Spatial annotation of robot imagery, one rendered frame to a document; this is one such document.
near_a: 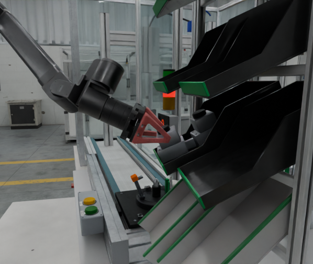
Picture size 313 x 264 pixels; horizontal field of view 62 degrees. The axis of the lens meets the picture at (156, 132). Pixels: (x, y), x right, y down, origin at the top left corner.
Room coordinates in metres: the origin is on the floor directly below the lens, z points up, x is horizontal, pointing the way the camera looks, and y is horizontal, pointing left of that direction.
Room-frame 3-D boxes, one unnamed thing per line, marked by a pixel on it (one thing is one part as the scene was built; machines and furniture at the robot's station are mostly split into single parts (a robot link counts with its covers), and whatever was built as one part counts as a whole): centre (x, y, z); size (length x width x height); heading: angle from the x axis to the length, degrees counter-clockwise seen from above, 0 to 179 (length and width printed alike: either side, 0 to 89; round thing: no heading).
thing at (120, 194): (0.83, 0.00, 0.96); 0.24 x 0.24 x 0.02; 19
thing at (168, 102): (1.05, -0.05, 1.28); 0.05 x 0.05 x 0.05
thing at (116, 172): (1.12, 0.07, 0.91); 0.84 x 0.28 x 0.10; 19
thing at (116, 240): (1.04, 0.23, 0.91); 0.89 x 0.06 x 0.11; 19
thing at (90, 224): (0.84, 0.23, 0.93); 0.21 x 0.07 x 0.06; 19
